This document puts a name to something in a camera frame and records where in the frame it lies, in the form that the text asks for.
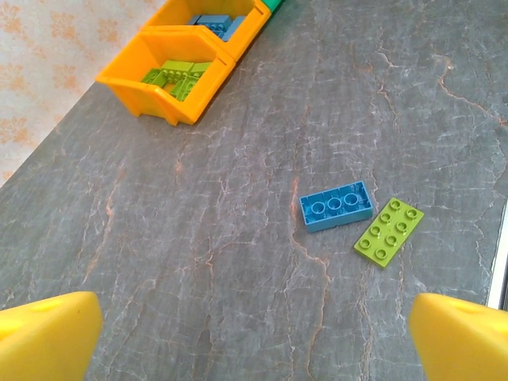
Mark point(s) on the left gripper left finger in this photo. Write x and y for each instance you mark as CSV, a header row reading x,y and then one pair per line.
x,y
47,341

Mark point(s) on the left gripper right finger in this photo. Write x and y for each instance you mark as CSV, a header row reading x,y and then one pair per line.
x,y
464,345

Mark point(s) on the blue lego brick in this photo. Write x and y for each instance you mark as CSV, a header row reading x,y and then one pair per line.
x,y
235,28
210,23
335,207

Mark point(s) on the green lego brick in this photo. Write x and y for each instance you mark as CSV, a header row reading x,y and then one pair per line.
x,y
184,87
184,67
152,77

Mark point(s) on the flat green lego plate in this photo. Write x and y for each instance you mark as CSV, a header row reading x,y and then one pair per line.
x,y
389,233

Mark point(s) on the orange plastic bin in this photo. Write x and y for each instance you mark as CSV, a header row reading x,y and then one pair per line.
x,y
246,35
131,93

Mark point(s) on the green plastic bin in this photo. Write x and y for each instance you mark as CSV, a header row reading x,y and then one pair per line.
x,y
274,4

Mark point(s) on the wide aluminium mounting rail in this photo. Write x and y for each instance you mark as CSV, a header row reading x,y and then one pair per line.
x,y
501,262

